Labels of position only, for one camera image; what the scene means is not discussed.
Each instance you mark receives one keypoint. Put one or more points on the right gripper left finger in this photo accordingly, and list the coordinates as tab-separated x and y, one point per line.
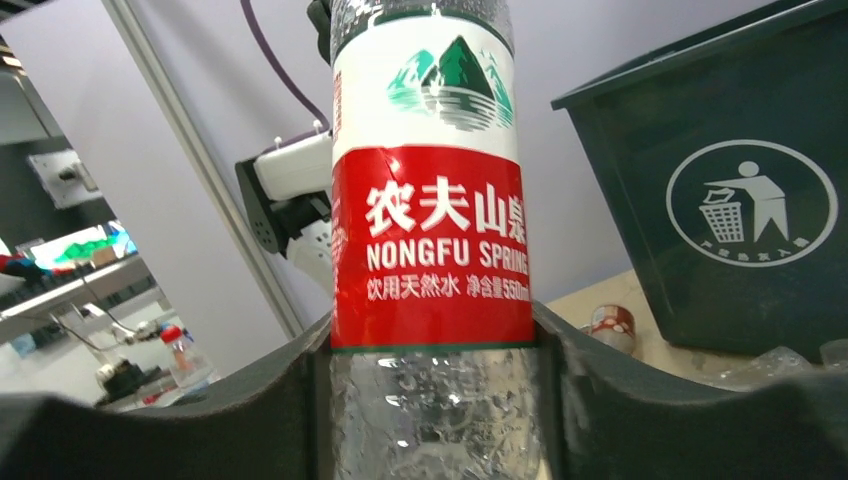
269	420

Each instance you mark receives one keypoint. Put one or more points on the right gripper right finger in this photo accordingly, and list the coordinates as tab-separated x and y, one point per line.
607	415

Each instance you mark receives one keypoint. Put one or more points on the red label water bottle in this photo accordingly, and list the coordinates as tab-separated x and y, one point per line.
433	356

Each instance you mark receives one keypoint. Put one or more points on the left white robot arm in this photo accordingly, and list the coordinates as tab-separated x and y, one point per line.
283	188

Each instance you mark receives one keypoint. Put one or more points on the dark green trash bin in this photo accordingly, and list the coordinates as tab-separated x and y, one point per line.
723	160

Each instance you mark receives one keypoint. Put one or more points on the red cap tea bottle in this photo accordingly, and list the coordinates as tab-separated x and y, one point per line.
614	326

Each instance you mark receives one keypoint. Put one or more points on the background red cap bottle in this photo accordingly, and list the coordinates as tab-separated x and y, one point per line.
189	367

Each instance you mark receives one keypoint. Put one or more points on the crushed clear bottle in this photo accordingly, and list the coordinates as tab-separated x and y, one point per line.
745	374

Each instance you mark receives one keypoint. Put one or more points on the aluminium frame post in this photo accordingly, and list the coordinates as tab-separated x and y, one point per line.
199	156

